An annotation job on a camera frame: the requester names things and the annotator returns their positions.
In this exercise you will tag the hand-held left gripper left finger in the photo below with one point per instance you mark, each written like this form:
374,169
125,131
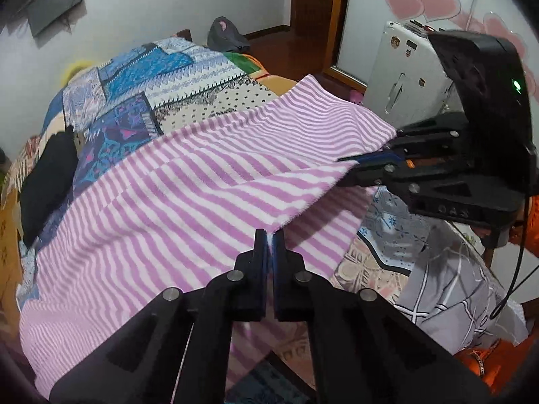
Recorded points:
261,261

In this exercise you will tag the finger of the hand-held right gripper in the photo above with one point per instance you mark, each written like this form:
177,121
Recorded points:
410,147
379,174

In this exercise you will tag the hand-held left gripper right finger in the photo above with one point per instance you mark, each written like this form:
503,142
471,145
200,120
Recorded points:
280,261

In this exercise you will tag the pink white striped towel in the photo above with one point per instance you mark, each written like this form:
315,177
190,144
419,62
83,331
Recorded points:
189,176

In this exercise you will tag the pink plastic item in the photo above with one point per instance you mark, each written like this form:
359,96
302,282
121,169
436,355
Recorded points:
356,96

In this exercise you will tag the white hard-shell suitcase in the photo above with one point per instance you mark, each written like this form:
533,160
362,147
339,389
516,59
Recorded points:
400,63

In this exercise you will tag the sliding door with pink hearts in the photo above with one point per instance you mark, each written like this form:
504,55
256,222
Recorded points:
370,17

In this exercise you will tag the grey patterned pillow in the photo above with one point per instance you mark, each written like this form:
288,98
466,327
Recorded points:
454,294

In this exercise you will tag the colourful fleece blanket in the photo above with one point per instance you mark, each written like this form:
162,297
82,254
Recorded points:
244,62

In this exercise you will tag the grey backpack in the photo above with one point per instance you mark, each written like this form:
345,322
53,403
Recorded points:
225,35

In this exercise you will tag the person's orange clothing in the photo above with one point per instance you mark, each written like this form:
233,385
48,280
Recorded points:
492,362

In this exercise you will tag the black cloth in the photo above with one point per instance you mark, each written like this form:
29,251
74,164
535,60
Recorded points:
46,185

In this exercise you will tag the blue patchwork quilt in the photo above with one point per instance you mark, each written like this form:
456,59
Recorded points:
126,75

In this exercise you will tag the orange striped bedsheet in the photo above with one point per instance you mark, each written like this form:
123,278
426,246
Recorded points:
25,155

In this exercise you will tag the yellow foam tube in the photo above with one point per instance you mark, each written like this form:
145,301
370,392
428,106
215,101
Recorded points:
75,69

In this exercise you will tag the wooden bed frame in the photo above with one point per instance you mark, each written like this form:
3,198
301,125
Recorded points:
185,35

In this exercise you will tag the small black wall monitor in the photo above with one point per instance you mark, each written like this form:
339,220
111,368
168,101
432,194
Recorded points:
54,6

